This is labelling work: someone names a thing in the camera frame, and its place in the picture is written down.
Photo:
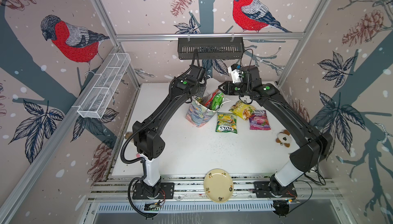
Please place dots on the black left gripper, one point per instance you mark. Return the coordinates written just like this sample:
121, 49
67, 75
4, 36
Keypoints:
202, 89

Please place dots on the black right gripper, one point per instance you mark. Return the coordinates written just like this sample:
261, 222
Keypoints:
228, 90

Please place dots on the yellow snack bag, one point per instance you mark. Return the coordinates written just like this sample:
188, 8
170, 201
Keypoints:
242, 110

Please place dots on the red snack bag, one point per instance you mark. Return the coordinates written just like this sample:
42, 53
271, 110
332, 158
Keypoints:
210, 98

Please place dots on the purple candy snack bag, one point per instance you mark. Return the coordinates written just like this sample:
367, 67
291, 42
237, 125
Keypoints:
259, 121

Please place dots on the patterned paper gift bag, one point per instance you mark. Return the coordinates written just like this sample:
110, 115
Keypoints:
198, 114

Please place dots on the green Fox's candy bag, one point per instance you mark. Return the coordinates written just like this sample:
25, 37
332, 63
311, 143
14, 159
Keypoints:
226, 123

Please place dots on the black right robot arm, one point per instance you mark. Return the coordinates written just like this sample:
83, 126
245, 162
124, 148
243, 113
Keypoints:
313, 144

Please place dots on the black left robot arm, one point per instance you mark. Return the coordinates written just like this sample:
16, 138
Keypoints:
147, 137

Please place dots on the bright green snack bag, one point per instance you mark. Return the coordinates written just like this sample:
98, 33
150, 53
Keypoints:
217, 101

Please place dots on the brown white plush toy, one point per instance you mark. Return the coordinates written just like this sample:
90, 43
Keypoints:
284, 138

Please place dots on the cream ceramic plate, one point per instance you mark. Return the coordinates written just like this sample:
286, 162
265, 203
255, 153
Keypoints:
218, 185

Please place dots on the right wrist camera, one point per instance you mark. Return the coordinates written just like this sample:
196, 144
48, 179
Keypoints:
236, 73

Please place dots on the black hanging wall basket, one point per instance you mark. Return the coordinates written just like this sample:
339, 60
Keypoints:
223, 48

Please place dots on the horizontal aluminium frame bar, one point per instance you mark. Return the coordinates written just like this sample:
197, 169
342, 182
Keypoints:
245, 36

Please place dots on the white wire mesh shelf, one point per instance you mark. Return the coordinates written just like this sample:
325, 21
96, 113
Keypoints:
99, 97

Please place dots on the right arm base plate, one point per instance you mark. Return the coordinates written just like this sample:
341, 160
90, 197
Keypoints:
273, 190

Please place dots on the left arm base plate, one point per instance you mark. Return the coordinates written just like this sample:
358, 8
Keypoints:
142, 191

